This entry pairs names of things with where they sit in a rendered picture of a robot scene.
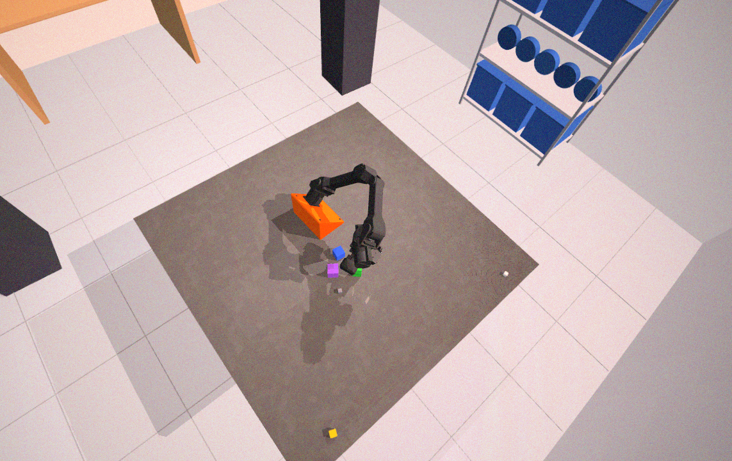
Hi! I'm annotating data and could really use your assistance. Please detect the blue block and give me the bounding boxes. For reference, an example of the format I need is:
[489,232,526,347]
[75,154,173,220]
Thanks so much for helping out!
[332,246,345,261]

